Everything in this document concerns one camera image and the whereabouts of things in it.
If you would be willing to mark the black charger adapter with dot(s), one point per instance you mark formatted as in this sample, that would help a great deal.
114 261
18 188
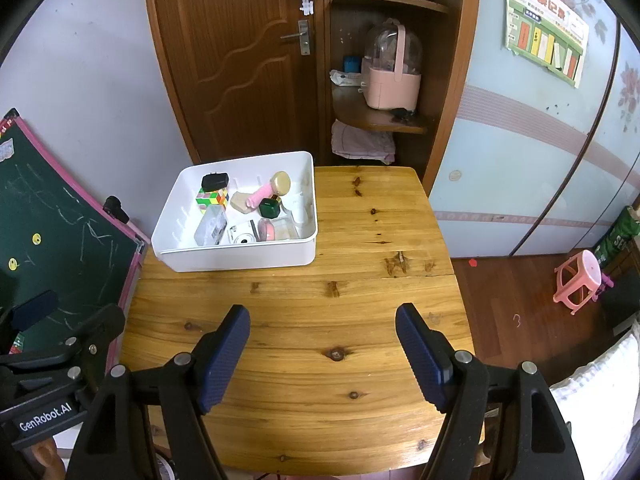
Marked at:
215 181

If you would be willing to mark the pink plastic stool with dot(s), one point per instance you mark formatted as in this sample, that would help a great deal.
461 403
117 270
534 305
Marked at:
580 277

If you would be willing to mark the pink candy dispenser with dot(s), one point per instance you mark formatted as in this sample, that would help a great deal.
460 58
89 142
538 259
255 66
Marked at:
261 196

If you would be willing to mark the translucent small container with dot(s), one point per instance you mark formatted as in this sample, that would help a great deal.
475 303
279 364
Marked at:
286 230

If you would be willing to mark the brown wooden door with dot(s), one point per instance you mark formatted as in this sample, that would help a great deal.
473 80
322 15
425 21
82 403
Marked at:
235 60

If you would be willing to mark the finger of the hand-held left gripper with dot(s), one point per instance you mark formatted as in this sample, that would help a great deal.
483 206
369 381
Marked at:
35 310
90 340

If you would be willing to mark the green printed bag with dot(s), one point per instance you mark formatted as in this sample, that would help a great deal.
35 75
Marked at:
620 240

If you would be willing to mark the white door hook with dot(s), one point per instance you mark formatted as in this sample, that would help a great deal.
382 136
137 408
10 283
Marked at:
307 6

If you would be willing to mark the white compact camera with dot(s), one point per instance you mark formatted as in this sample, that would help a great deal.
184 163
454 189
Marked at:
241 234

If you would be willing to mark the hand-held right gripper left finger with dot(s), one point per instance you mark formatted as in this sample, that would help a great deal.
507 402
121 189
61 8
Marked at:
225 360

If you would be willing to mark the small black hair clip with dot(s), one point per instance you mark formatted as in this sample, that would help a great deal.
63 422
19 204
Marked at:
404 114

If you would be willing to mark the white bedding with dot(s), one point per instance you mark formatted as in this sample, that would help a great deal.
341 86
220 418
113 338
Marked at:
605 400

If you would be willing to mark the green perfume bottle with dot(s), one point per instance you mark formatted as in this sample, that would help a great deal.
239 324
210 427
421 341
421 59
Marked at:
270 207

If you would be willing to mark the blue jar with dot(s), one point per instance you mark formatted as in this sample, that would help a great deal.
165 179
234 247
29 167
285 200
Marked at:
352 65

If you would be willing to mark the colourful puzzle cube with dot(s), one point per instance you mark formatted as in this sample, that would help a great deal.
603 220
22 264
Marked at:
210 199

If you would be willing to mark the white plastic bin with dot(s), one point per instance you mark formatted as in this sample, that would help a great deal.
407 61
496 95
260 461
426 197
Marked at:
240 257

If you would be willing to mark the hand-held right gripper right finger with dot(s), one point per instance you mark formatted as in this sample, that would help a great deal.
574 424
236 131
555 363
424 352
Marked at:
422 357

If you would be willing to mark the pink folded cloth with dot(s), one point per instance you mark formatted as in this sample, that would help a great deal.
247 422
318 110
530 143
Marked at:
360 142

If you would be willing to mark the green chalkboard with pink frame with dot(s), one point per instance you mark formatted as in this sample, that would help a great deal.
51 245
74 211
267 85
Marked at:
55 220

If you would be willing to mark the pink storage basket with dome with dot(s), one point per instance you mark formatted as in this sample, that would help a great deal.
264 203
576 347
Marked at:
392 87

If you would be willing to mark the pink correction tape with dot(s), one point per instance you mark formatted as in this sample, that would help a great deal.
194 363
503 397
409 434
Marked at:
266 231

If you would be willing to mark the white wipes packet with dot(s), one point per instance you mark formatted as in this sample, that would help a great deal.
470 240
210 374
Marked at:
346 78

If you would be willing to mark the beige pentagon eraser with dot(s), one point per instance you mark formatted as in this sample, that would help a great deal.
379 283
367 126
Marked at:
241 202

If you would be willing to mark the pale blue wardrobe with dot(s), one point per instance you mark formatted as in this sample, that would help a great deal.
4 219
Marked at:
525 160

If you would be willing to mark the clear rectangular plastic box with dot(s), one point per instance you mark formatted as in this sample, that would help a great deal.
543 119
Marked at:
210 226

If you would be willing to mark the round beige compact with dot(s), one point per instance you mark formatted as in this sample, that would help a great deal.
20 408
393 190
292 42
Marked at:
281 182

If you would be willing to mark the black chalkboard knob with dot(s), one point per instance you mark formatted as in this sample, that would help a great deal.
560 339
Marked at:
115 208

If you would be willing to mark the wooden corner shelf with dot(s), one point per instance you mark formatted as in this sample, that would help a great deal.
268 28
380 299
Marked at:
380 122

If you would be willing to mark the wall poster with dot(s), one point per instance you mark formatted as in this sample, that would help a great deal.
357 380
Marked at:
545 25

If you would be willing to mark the white plastic scoop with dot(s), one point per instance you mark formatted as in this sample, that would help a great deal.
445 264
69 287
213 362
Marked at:
300 207

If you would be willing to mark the person's left hand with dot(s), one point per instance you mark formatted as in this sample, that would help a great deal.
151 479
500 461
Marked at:
50 460

